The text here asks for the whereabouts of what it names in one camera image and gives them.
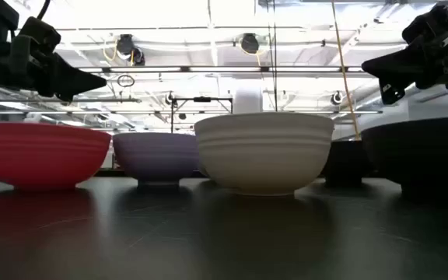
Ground red bowl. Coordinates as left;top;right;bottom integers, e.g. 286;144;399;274
0;122;112;191

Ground large black bowl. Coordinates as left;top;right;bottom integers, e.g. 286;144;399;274
361;115;448;195

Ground small black bowl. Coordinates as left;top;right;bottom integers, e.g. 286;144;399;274
322;138;373;187

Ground purple bowl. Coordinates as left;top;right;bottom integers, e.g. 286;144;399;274
112;131;201;190

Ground white plate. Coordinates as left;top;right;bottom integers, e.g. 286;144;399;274
194;112;336;197

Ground long ceiling light strip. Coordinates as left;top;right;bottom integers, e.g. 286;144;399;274
0;110;383;116
78;65;365;75

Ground grey ceiling pipe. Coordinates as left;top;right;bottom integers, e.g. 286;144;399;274
0;96;142;104

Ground white column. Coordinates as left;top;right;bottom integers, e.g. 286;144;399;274
234;86;263;114

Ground black cable ring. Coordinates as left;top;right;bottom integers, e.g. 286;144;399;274
117;74;136;89

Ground yellow cable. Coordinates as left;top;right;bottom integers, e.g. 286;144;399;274
331;0;362;141

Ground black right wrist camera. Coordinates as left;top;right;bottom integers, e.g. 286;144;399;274
401;3;448;44

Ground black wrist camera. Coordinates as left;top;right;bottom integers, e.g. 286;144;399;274
12;16;61;59
401;3;448;44

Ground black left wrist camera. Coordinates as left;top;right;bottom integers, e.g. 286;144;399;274
12;16;61;59

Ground long black cable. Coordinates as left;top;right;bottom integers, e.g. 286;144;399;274
268;0;278;113

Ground black metal frame stand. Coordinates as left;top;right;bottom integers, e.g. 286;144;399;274
170;96;234;134

